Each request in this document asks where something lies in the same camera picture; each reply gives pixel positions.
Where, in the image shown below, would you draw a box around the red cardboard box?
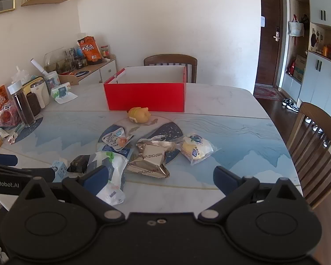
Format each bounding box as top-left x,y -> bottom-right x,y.
103,66 -> 188,113

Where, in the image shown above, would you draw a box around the tissue pack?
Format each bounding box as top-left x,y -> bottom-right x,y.
51,83 -> 78,104

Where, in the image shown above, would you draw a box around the black snack packet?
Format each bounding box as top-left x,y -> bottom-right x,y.
67,155 -> 91,173

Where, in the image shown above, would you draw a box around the hanging grey tote bag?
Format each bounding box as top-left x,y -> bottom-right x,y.
289,15 -> 305,37

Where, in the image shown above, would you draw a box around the dark brown door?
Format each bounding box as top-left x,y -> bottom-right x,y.
254,0 -> 284,87

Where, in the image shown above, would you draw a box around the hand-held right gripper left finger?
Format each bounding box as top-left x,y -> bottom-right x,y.
18,166 -> 126,224

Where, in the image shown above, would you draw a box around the clear plastic bag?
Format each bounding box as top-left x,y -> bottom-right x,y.
10,66 -> 31,85

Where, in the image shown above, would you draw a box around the gold foil snack packet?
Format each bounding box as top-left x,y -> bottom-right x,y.
126,139 -> 177,179

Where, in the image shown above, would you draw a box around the red mesh bag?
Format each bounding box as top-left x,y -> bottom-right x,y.
0,103 -> 22,128

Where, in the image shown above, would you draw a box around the white green snack packet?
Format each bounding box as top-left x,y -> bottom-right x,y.
87,151 -> 129,206

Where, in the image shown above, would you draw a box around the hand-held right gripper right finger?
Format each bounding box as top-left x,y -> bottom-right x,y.
199,166 -> 305,223

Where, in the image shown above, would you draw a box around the blue snack packet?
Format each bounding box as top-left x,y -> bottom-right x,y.
117,147 -> 133,159

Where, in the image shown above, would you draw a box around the brown cup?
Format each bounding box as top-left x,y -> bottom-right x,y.
26,92 -> 42,116

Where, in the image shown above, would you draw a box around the yellow plush toy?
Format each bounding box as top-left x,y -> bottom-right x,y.
128,107 -> 151,123

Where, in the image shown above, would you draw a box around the white orange snack packet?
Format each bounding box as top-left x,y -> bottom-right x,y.
98,126 -> 135,152

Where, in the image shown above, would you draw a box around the white blue patterned desktop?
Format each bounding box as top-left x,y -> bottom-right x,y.
0,83 -> 304,211

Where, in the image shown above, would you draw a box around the white thermos jug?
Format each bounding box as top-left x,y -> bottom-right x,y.
30,81 -> 50,108

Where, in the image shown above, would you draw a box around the small light blue carton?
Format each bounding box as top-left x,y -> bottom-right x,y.
52,161 -> 68,180

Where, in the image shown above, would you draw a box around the cardboard boxes in cabinet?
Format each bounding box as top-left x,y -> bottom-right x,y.
293,55 -> 307,82

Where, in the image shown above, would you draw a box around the white paper roll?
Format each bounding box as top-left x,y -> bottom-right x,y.
30,58 -> 49,77

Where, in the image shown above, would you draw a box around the patterned door rug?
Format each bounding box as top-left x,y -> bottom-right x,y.
253,86 -> 286,102

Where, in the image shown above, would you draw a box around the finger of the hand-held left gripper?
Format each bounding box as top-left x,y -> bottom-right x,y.
0,162 -> 56,183
0,153 -> 19,167

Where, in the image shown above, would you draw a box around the orange paper packet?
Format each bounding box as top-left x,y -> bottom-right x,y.
0,86 -> 12,112

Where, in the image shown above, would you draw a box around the clear acrylic box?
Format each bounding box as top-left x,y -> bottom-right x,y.
43,47 -> 70,74

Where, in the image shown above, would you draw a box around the pair of sneakers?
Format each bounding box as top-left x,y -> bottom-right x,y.
282,98 -> 300,113

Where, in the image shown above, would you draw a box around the white wooden side cabinet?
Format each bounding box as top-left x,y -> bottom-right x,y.
58,54 -> 117,86

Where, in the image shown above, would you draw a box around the brown wooden chair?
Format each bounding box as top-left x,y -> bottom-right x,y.
286,102 -> 331,209
143,54 -> 198,84

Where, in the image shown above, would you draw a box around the glass bottle white lid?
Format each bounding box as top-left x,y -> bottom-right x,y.
7,83 -> 36,128

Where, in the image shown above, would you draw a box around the blueberry bread packet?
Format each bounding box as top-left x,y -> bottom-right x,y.
177,133 -> 220,166

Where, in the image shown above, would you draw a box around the orange snack bag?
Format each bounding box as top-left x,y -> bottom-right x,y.
77,36 -> 102,66

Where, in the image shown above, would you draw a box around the white printed cup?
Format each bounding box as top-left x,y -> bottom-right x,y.
43,71 -> 61,89

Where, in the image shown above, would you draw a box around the white wall cabinet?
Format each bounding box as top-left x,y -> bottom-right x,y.
281,0 -> 331,134

